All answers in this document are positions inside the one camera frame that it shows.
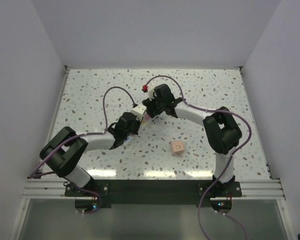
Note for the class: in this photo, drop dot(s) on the pink cube socket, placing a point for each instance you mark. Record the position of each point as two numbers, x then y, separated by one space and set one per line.
177 147

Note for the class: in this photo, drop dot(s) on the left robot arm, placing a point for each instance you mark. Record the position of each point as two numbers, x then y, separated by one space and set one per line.
64 151

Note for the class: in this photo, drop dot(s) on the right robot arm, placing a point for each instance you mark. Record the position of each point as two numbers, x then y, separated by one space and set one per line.
222 131

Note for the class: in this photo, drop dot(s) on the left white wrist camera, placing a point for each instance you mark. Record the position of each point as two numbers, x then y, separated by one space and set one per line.
139 111

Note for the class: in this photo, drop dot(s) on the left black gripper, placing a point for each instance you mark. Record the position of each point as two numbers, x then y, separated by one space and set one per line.
138 124

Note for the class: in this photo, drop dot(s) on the white power strip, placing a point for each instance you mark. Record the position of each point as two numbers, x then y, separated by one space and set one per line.
141 126

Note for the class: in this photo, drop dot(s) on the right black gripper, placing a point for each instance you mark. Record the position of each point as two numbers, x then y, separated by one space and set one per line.
149 104

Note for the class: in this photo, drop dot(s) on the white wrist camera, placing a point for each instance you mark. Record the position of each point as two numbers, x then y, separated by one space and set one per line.
149 89
139 111

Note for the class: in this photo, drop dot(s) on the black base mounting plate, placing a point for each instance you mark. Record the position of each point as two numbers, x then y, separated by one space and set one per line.
105 193

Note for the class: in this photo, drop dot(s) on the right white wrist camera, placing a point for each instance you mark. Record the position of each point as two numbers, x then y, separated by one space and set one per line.
149 89

